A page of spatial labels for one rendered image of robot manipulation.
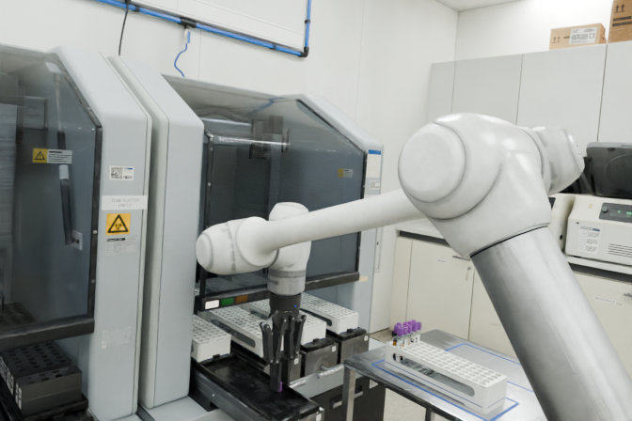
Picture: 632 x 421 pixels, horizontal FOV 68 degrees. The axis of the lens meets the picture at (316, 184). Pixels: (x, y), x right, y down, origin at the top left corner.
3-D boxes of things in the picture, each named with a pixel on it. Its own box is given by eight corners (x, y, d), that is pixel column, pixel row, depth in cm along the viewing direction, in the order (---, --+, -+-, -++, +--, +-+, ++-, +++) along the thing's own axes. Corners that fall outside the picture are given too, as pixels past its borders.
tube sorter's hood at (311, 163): (119, 269, 154) (130, 73, 151) (266, 252, 197) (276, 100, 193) (201, 313, 118) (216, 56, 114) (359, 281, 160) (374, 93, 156)
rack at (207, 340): (149, 331, 144) (150, 311, 144) (179, 325, 151) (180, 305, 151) (197, 366, 123) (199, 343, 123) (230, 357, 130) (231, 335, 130)
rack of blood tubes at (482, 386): (383, 366, 128) (385, 343, 127) (405, 357, 134) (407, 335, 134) (484, 414, 106) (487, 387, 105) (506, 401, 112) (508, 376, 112)
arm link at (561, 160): (473, 150, 85) (434, 145, 76) (578, 112, 73) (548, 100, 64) (493, 221, 83) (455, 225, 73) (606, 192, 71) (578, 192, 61)
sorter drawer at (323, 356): (186, 311, 185) (187, 288, 184) (216, 305, 194) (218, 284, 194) (314, 383, 132) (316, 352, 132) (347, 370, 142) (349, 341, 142)
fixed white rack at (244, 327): (204, 328, 150) (205, 309, 150) (230, 322, 157) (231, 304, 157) (260, 362, 129) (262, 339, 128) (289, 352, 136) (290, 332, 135)
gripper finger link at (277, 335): (288, 318, 111) (283, 318, 110) (280, 365, 111) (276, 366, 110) (277, 313, 114) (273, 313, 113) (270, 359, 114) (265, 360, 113)
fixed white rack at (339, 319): (278, 311, 171) (279, 295, 171) (298, 306, 178) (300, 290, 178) (338, 337, 150) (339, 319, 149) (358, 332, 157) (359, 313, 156)
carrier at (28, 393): (79, 395, 102) (80, 367, 101) (82, 398, 100) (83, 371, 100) (17, 413, 94) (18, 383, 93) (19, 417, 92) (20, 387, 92)
